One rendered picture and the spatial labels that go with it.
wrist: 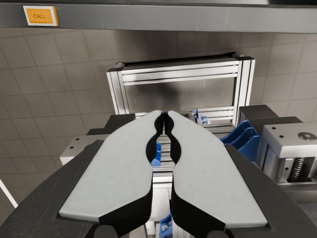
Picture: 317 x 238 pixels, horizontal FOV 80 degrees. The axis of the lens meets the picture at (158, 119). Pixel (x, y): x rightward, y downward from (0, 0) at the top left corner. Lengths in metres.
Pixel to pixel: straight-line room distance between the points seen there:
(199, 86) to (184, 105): 0.15
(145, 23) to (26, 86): 1.46
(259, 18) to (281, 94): 1.27
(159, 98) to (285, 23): 0.90
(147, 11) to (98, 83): 1.15
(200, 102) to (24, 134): 1.51
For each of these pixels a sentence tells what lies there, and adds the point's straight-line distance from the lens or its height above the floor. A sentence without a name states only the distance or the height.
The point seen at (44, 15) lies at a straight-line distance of 0.42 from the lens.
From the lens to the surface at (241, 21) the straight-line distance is 0.40.
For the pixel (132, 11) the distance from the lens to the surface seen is 0.38.
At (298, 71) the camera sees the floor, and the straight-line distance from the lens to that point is 1.64.
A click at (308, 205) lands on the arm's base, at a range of 0.56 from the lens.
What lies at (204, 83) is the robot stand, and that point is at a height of 0.21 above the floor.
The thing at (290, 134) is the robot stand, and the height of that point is 0.95.
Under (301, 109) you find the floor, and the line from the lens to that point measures 1.79.
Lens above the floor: 1.33
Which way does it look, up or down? 61 degrees down
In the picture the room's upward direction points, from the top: 175 degrees counter-clockwise
